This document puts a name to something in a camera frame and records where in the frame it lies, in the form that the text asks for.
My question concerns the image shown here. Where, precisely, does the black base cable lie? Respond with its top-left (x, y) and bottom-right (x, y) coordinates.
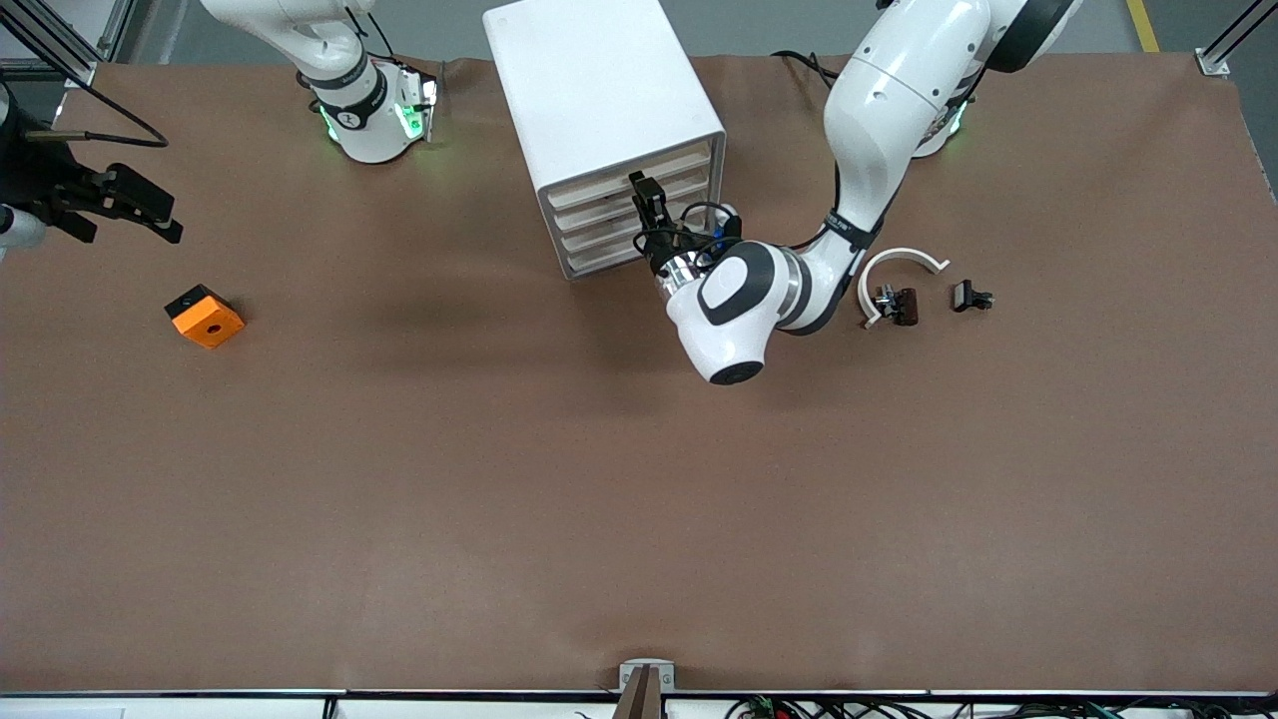
top-left (771, 48), bottom-right (840, 91)

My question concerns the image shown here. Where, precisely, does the white curved plastic part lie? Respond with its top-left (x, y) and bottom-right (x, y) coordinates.
top-left (857, 247), bottom-right (952, 331)

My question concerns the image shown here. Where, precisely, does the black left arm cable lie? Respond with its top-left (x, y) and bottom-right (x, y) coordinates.
top-left (639, 200), bottom-right (745, 256)

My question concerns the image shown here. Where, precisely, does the brown strip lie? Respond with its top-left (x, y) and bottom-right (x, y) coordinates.
top-left (614, 667), bottom-right (665, 719)

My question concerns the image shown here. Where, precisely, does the orange button housing box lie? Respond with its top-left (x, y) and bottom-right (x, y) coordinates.
top-left (165, 284), bottom-right (247, 351)

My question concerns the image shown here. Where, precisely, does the metal table edge rail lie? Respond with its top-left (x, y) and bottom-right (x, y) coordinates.
top-left (0, 687), bottom-right (1278, 700)

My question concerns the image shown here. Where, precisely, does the aluminium frame profile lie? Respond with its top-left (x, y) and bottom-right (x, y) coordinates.
top-left (1196, 0), bottom-right (1278, 79)
top-left (0, 0), bottom-right (136, 89)

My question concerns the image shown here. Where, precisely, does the small brown contact block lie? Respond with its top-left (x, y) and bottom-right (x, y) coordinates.
top-left (874, 285), bottom-right (920, 328)

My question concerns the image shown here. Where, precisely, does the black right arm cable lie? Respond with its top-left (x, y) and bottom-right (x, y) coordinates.
top-left (0, 60), bottom-right (169, 149)

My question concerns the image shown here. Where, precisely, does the grey metal bracket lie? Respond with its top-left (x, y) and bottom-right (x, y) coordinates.
top-left (619, 659), bottom-right (676, 693)

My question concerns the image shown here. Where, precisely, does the brown table cover mat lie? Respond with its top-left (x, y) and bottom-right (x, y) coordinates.
top-left (0, 55), bottom-right (1278, 695)

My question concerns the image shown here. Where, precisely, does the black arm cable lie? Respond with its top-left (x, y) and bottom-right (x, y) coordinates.
top-left (639, 200), bottom-right (745, 256)
top-left (0, 60), bottom-right (169, 149)

